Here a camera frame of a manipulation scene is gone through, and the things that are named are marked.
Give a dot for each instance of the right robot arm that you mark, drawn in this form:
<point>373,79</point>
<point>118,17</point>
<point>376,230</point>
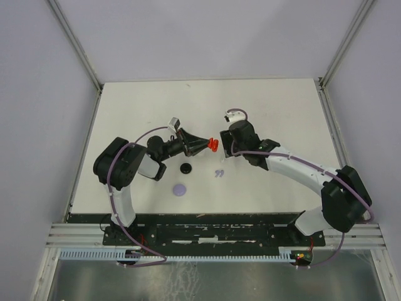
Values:
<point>344,198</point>

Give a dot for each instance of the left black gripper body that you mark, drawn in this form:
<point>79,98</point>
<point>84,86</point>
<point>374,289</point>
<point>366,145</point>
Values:
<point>185,147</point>

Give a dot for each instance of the aluminium frame rail front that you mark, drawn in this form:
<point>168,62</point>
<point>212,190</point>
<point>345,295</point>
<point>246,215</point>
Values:
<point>361,237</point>

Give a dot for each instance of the purple earbud charging case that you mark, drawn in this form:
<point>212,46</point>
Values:
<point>179,190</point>

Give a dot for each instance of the right circuit board with leds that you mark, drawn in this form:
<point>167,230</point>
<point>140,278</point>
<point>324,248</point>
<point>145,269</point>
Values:
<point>303,258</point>

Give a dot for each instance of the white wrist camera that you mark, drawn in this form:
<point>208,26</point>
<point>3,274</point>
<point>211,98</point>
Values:
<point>234,116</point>
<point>174,124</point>

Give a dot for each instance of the left aluminium frame post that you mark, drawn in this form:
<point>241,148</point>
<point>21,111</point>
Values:
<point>61,18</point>

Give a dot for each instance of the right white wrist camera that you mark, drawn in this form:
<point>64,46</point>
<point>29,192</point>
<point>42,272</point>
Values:
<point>234,116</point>

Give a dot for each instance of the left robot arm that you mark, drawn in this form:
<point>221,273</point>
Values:
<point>121,160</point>

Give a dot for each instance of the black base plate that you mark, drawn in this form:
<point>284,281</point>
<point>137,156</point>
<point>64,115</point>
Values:
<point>204,234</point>

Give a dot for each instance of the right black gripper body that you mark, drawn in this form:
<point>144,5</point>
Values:
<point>237,147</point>

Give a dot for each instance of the aluminium frame post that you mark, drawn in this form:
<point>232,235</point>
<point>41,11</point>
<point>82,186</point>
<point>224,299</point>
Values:
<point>352,32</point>
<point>61,18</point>

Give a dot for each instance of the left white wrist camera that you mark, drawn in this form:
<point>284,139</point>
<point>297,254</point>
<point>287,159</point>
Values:
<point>174,124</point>

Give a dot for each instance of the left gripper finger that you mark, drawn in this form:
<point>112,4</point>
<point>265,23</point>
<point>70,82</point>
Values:
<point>195,140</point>
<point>196,149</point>

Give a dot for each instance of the right aluminium frame post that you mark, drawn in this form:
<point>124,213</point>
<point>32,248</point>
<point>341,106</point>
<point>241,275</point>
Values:
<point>352,32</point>

